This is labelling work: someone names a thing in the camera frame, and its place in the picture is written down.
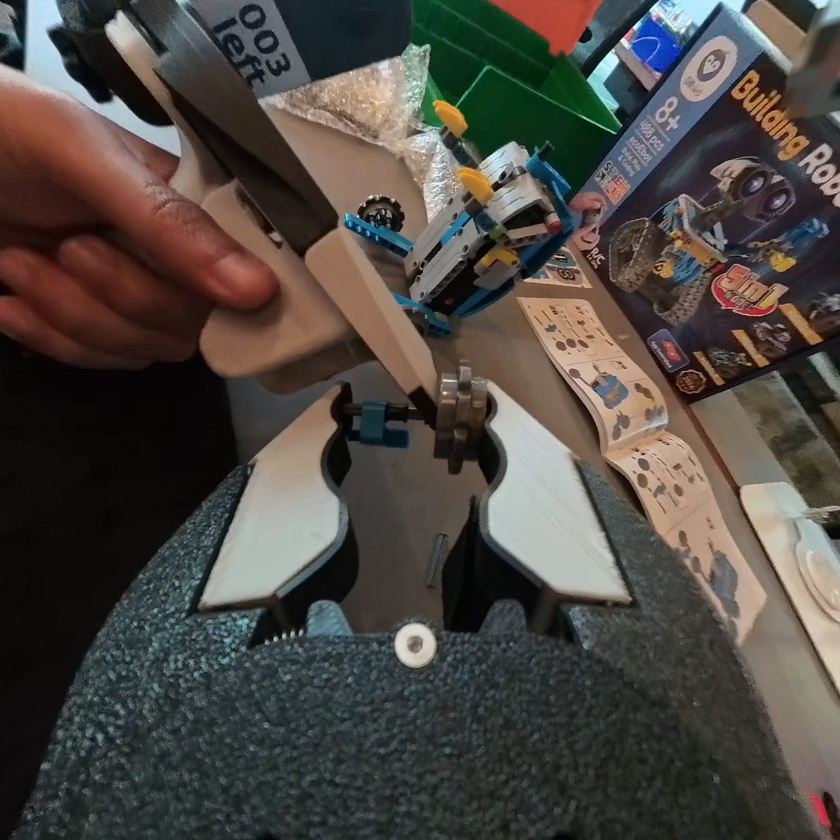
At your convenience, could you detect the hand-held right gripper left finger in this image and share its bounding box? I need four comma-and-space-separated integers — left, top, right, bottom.
197, 381, 361, 611

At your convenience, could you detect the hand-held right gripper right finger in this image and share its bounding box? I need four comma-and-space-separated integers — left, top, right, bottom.
469, 379, 634, 606

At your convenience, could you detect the red plastic bin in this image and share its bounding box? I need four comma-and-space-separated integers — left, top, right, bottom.
482, 0, 603, 56

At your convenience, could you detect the grey desk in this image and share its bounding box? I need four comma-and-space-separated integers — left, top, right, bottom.
226, 98, 840, 840

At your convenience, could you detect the bubble wrap bag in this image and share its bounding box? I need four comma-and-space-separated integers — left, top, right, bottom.
261, 42, 476, 227

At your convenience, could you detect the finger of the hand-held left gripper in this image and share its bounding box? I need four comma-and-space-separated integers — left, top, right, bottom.
303, 227, 439, 413

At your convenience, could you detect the blue grey brick toy vehicle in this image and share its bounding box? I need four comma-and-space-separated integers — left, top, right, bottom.
344, 98, 575, 339

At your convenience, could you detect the green plastic bin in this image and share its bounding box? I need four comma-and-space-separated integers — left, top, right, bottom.
408, 0, 623, 157

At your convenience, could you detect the blue white sticker sheet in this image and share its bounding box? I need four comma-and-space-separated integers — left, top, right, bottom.
524, 246, 595, 291

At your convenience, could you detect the building instruction booklet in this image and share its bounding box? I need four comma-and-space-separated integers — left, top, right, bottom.
516, 295, 769, 647

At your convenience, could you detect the person's left hand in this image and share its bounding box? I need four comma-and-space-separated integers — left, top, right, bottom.
0, 66, 278, 371

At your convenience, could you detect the grey toy gear wheel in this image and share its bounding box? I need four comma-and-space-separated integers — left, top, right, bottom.
433, 360, 490, 475

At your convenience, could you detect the dark blue toy kit box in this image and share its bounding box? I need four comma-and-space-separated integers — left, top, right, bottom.
570, 0, 840, 404

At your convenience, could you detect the blue toy beam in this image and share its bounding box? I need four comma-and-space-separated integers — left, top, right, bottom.
346, 400, 411, 450

